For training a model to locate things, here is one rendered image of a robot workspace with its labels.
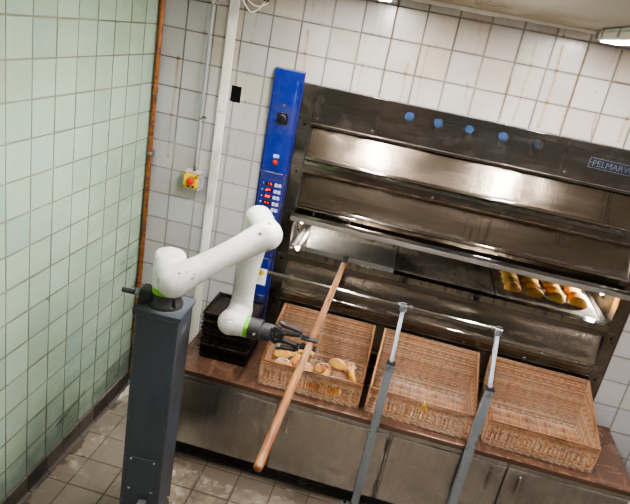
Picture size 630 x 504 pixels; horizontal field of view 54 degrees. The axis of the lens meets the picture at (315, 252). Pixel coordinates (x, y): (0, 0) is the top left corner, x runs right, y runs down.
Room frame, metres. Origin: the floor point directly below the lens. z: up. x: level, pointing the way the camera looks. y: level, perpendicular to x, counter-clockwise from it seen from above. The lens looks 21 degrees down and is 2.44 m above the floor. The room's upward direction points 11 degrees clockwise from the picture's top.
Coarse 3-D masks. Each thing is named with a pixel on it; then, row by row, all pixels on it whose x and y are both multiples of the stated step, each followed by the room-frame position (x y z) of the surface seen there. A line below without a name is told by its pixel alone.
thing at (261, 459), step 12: (336, 276) 2.96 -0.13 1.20; (336, 288) 2.83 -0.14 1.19; (324, 312) 2.53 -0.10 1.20; (312, 336) 2.29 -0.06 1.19; (300, 360) 2.09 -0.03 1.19; (300, 372) 2.01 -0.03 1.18; (288, 396) 1.84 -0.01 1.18; (276, 420) 1.70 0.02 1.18; (276, 432) 1.65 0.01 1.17; (264, 444) 1.58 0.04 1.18; (264, 456) 1.52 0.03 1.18
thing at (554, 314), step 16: (304, 256) 3.28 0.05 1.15; (320, 256) 3.27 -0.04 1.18; (368, 272) 3.23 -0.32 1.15; (384, 272) 3.22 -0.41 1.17; (400, 272) 3.25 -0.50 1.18; (432, 288) 3.19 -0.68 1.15; (448, 288) 3.18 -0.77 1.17; (464, 288) 3.20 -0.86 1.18; (496, 304) 3.14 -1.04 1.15; (512, 304) 3.13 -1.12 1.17; (528, 304) 3.15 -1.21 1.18; (560, 320) 3.09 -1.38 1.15; (576, 320) 3.08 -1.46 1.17; (592, 320) 3.10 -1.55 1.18
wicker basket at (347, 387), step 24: (288, 312) 3.24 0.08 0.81; (312, 312) 3.23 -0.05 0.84; (288, 336) 3.20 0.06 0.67; (336, 336) 3.19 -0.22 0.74; (360, 336) 3.18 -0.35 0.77; (264, 360) 2.79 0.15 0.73; (312, 360) 3.12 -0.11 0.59; (360, 360) 3.14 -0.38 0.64; (264, 384) 2.79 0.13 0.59; (288, 384) 2.77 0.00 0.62; (312, 384) 2.76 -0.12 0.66; (336, 384) 2.75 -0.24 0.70; (360, 384) 2.74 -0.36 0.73
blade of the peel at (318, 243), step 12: (312, 240) 3.48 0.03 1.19; (324, 240) 3.52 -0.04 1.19; (336, 240) 3.56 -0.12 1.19; (348, 240) 3.60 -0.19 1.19; (312, 252) 3.29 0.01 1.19; (324, 252) 3.28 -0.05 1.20; (336, 252) 3.36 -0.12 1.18; (348, 252) 3.40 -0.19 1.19; (360, 252) 3.44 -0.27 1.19; (372, 252) 3.47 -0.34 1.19; (384, 252) 3.51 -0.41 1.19; (396, 252) 3.55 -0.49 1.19; (360, 264) 3.25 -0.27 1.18; (372, 264) 3.24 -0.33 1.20; (384, 264) 3.32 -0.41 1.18
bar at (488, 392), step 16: (272, 272) 2.93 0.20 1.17; (384, 304) 2.85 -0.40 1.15; (400, 304) 2.84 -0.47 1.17; (400, 320) 2.79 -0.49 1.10; (448, 320) 2.81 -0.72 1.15; (464, 320) 2.80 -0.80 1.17; (496, 336) 2.76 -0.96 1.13; (496, 352) 2.70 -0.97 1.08; (384, 384) 2.61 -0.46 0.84; (384, 400) 2.61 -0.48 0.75; (480, 400) 2.59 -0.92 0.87; (480, 416) 2.55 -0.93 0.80; (480, 432) 2.55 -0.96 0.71; (368, 448) 2.61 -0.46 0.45; (368, 464) 2.61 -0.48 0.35; (464, 464) 2.55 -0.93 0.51; (352, 496) 2.61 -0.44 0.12
